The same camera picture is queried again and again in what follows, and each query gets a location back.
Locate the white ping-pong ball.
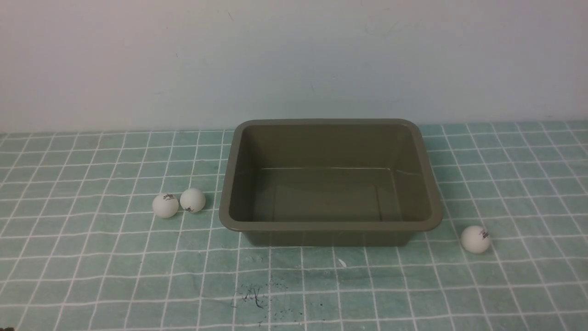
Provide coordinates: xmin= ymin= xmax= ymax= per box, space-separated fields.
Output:
xmin=460 ymin=225 xmax=492 ymax=254
xmin=179 ymin=188 xmax=206 ymax=212
xmin=152 ymin=193 xmax=179 ymax=219

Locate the olive green plastic bin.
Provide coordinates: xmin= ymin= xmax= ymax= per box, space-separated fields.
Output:
xmin=219 ymin=119 xmax=444 ymax=247

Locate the green checked table cloth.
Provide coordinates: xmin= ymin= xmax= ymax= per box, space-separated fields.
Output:
xmin=0 ymin=121 xmax=588 ymax=331

